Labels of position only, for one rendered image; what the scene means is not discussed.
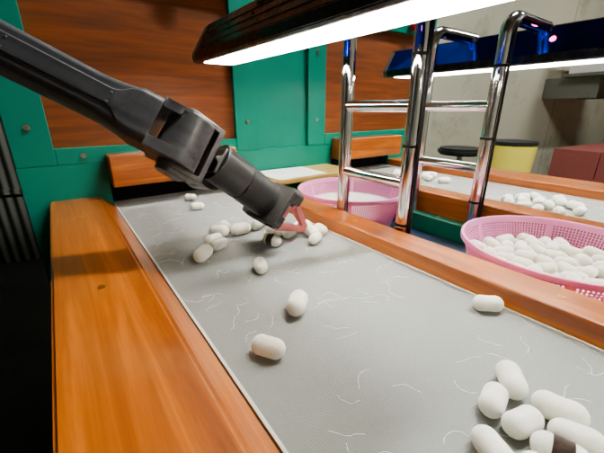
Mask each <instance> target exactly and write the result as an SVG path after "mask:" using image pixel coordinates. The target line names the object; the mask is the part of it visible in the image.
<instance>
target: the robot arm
mask: <svg viewBox="0 0 604 453"><path fill-rule="evenodd" d="M0 76H3V77H5V78H7V79H9V80H11V81H13V82H15V83H17V84H19V85H21V86H24V87H26V88H28V89H30V90H32V91H33V92H35V93H38V94H40V95H42V96H44V97H46V98H48V99H50V100H51V101H54V102H57V103H59V104H61V105H63V106H65V107H67V108H68V109H70V110H72V111H75V112H77V113H79V114H81V115H84V116H85V117H87V118H89V119H91V120H93V121H95V122H97V123H99V124H100V125H102V126H104V127H105V128H107V129H108V130H110V131H111V132H113V133H114V134H115V135H117V136H118V137H119V138H121V139H122V140H124V141H125V143H126V144H128V145H130V146H132V147H134V148H136V149H139V150H141V151H143V152H144V153H145V156H146V157H147V158H149V159H151V160H154V161H155V169H156V170H157V171H158V172H160V173H162V174H164V175H166V176H168V177H169V178H171V179H173V180H175V181H177V182H186V183H187V184H188V185H189V186H191V187H192V188H194V189H203V190H222V191H223V192H224V193H226V194H227V195H228V196H230V197H232V198H234V199H235V200H236V201H238V202H239V203H240V204H242V205H243V211H244V212H245V214H247V215H248V216H250V217H251V218H253V219H255V220H257V221H259V222H261V223H262V224H264V225H265V226H267V227H270V228H272V229H274V230H277V231H296V232H305V230H306V228H307V223H306V220H305V217H304V215H303V212H302V208H301V205H300V204H301V203H302V201H303V200H304V198H305V197H304V195H302V194H301V193H300V192H299V191H298V190H296V189H295V188H292V187H289V186H286V185H283V184H280V183H276V182H273V181H272V180H270V179H269V178H268V177H267V176H265V175H264V174H263V173H262V172H260V171H259V170H258V169H256V168H255V167H254V166H253V165H252V164H250V163H249V162H248V161H247V160H245V159H244V158H243V157H242V156H241V155H239V154H238V153H237V152H236V151H235V150H234V149H233V148H232V147H230V146H229V145H223V146H222V147H220V148H218V147H219V145H220V143H221V141H222V139H223V137H224V136H225V134H226V132H225V131H224V130H223V129H222V128H221V127H219V126H218V125H217V124H215V123H214V122H213V121H211V120H210V119H208V118H207V117H206V116H204V115H203V114H201V113H200V112H198V111H196V110H194V109H192V108H189V107H185V106H183V105H181V104H180V103H178V102H176V101H174V100H172V99H170V98H169V97H166V98H163V97H161V96H159V95H158V94H156V93H153V92H151V91H149V90H147V89H146V88H140V87H137V86H134V85H131V84H127V83H124V82H121V81H120V80H117V79H115V78H112V77H110V76H108V75H105V74H104V73H101V72H100V71H98V70H96V69H94V68H92V67H89V66H88V65H86V64H84V63H83V62H81V61H79V60H77V59H75V58H72V57H70V56H68V54H66V53H64V52H62V51H60V50H58V49H55V48H53V47H52V46H50V45H49V44H47V43H45V42H43V41H41V40H38V39H37V38H35V37H33V36H31V35H30V34H28V33H26V32H24V31H22V30H20V29H18V28H16V27H14V26H12V25H11V24H9V23H7V22H5V21H3V20H1V19H0ZM162 126H163V127H162ZM161 128H162V129H161ZM160 129H161V131H160ZM159 131H160V133H159ZM158 133H159V135H158ZM157 135H158V136H157ZM290 211H291V212H292V214H293V215H294V217H295V218H296V220H297V222H298V224H297V225H293V224H289V223H285V222H284V221H285V218H286V216H287V215H288V213H289V212H290Z"/></svg>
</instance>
